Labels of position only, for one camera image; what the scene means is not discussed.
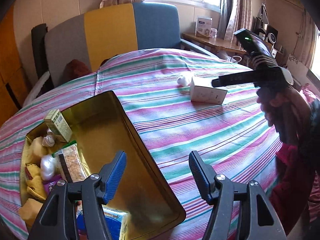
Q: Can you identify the purple triangular snack packet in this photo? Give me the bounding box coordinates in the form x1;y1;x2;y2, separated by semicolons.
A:
42;174;62;194

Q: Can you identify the yellow towel with red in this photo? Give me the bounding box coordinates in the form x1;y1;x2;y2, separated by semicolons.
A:
24;164;47;202

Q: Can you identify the white plastic bag ball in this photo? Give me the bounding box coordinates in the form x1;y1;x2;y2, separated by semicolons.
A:
40;154;57;181

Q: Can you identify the blue tissue pack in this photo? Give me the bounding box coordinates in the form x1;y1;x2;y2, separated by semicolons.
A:
76;201;131;239

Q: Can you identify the green cracker packet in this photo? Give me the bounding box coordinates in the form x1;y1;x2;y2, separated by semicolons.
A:
52;140;87;183

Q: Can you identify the white cardboard box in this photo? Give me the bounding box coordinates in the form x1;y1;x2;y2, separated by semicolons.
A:
190;76;227;105

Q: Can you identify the green medicine box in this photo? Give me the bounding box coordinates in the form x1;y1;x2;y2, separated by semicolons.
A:
44;109;72;143

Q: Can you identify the cream knotted sock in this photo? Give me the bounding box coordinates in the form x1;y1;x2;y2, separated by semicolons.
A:
42;128;55;147

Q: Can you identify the person right hand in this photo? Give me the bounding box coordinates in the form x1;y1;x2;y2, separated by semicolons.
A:
257;87;311;145

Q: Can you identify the wooden side shelf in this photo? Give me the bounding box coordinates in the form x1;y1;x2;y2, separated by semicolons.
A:
182;33;246;55

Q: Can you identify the white box on shelf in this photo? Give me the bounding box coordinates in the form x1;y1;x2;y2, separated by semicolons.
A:
195;16;212;38

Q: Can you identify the gold tin box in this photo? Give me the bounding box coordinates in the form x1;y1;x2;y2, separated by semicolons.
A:
29;91;186;239

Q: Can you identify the striped bed sheet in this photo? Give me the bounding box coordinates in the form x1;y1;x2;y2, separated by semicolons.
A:
1;49;281;239

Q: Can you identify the orange wooden wardrobe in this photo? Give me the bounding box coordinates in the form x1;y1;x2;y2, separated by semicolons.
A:
0;6;31;124

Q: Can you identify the dark red pillow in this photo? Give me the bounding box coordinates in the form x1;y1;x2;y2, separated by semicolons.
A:
62;59;92;83

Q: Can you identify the tricolour headboard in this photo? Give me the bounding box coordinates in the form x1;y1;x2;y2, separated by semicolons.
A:
44;2;181;87

